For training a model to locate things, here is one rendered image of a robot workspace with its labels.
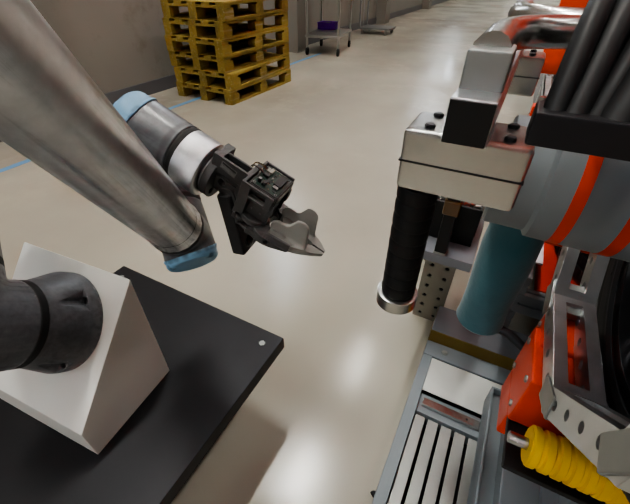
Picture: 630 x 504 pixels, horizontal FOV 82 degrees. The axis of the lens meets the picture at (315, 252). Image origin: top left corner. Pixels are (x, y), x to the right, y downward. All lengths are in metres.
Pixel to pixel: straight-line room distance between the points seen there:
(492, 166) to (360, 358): 1.06
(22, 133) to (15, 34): 0.07
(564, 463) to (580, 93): 0.49
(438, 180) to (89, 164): 0.30
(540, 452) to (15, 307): 0.79
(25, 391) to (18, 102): 0.70
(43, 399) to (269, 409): 0.58
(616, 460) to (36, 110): 0.50
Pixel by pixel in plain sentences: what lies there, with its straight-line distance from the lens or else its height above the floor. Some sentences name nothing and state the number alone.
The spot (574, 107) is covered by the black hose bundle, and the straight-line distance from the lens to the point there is 0.27.
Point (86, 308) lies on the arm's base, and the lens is 0.78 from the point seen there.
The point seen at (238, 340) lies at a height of 0.30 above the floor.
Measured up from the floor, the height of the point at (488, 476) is 0.15.
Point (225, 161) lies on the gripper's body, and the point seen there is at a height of 0.83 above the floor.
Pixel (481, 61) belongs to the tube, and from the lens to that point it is 0.28.
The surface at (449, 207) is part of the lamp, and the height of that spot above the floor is 0.59.
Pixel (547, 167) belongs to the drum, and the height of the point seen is 0.88.
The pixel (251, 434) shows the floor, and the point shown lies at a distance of 1.16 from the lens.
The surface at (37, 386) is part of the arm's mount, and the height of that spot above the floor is 0.41.
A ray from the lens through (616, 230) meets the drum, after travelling 0.46.
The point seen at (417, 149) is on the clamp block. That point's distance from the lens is 0.30.
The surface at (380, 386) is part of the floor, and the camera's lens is 1.24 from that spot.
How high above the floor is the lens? 1.05
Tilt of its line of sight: 39 degrees down
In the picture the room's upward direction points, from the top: straight up
